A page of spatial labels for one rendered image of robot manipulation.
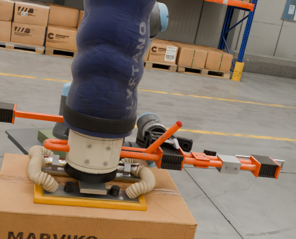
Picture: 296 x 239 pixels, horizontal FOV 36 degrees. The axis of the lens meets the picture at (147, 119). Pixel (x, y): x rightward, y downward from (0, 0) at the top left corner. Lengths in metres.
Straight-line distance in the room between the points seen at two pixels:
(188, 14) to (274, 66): 2.64
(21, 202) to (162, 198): 0.45
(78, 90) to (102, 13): 0.23
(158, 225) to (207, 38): 9.64
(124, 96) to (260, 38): 10.31
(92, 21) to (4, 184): 0.56
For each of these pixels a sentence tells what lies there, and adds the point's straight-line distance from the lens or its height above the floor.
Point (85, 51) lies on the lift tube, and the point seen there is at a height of 1.39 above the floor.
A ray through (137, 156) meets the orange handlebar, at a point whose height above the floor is 1.08.
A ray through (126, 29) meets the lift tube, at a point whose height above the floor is 1.48.
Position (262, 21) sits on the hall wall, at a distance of 11.48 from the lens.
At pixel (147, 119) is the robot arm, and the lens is 1.74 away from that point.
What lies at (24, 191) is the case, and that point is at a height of 0.95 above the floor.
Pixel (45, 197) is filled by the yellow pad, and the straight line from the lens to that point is 1.35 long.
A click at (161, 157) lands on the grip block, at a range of 1.45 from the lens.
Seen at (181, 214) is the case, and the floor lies 0.95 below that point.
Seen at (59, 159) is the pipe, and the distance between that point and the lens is 1.44.
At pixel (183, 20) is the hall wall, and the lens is 10.58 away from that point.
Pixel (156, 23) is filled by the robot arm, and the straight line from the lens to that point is 1.88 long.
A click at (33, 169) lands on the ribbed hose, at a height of 1.03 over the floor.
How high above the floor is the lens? 1.61
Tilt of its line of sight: 17 degrees down
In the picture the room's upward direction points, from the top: 11 degrees clockwise
